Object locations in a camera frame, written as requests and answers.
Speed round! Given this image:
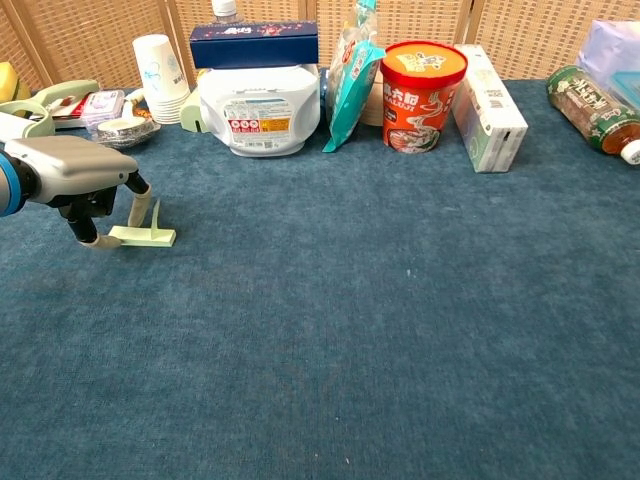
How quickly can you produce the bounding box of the white and red box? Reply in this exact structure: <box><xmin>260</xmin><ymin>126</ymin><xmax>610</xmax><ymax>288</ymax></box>
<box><xmin>49</xmin><ymin>92</ymin><xmax>96</xmax><ymax>130</ymax></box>

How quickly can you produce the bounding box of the wicker folding screen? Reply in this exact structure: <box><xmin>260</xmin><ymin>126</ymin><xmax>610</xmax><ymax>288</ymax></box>
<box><xmin>0</xmin><ymin>0</ymin><xmax>640</xmax><ymax>94</ymax></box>

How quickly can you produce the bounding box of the clear jar of foil cups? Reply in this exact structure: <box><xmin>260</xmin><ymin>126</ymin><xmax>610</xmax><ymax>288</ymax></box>
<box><xmin>96</xmin><ymin>117</ymin><xmax>162</xmax><ymax>150</ymax></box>

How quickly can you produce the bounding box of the teal snack bag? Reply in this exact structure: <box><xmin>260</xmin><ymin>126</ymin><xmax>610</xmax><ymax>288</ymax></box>
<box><xmin>321</xmin><ymin>0</ymin><xmax>387</xmax><ymax>154</ymax></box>

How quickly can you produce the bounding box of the clear water bottle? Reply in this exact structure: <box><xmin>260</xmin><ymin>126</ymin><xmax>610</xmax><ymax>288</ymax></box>
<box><xmin>210</xmin><ymin>0</ymin><xmax>246</xmax><ymax>26</ymax></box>

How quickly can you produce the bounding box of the navy blue long box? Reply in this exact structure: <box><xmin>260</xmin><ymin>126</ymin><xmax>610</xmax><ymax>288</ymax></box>
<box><xmin>188</xmin><ymin>20</ymin><xmax>320</xmax><ymax>70</ymax></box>

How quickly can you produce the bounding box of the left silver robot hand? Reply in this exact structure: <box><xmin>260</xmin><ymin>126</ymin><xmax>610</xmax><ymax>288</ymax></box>
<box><xmin>3</xmin><ymin>135</ymin><xmax>154</xmax><ymax>250</ymax></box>

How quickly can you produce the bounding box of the white laundry pod tub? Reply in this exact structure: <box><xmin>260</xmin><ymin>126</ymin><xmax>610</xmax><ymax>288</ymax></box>
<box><xmin>197</xmin><ymin>63</ymin><xmax>322</xmax><ymax>158</ymax></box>

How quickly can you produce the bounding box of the green handled lint roller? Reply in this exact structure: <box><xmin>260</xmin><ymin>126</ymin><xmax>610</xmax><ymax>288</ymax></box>
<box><xmin>0</xmin><ymin>79</ymin><xmax>101</xmax><ymax>146</ymax></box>

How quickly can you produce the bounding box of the green tea bottle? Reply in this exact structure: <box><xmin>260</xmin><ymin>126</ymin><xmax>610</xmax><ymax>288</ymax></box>
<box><xmin>545</xmin><ymin>65</ymin><xmax>640</xmax><ymax>166</ymax></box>

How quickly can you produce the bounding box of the red instant noodle cup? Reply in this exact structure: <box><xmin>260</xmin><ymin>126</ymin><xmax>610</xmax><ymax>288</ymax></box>
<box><xmin>379</xmin><ymin>40</ymin><xmax>469</xmax><ymax>155</ymax></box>

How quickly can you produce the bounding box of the long white tissue carton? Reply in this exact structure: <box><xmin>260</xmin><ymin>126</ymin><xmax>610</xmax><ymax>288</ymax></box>
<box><xmin>452</xmin><ymin>44</ymin><xmax>530</xmax><ymax>174</ymax></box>

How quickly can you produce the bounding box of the small clear purple box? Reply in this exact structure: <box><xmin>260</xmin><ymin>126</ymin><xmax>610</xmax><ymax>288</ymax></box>
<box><xmin>81</xmin><ymin>89</ymin><xmax>126</xmax><ymax>132</ymax></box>

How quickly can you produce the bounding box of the light green sticky note pad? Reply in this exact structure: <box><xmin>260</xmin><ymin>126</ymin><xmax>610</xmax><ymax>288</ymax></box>
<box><xmin>108</xmin><ymin>198</ymin><xmax>178</xmax><ymax>248</ymax></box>

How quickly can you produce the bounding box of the stack of white paper cups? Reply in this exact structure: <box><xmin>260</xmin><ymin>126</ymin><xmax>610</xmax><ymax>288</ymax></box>
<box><xmin>132</xmin><ymin>33</ymin><xmax>192</xmax><ymax>125</ymax></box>

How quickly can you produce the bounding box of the light green holder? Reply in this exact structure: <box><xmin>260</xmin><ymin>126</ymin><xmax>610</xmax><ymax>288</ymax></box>
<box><xmin>179</xmin><ymin>92</ymin><xmax>209</xmax><ymax>135</ymax></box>

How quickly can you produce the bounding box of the blue white tissue pack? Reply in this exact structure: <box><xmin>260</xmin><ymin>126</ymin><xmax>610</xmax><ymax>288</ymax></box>
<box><xmin>574</xmin><ymin>19</ymin><xmax>640</xmax><ymax>96</ymax></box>

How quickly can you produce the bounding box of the small brown orange item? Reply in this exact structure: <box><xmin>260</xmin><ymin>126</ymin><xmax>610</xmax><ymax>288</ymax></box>
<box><xmin>124</xmin><ymin>89</ymin><xmax>154</xmax><ymax>122</ymax></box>

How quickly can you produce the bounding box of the blue felt tablecloth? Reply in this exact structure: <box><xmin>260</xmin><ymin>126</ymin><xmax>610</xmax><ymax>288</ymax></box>
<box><xmin>0</xmin><ymin>79</ymin><xmax>640</xmax><ymax>480</ymax></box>

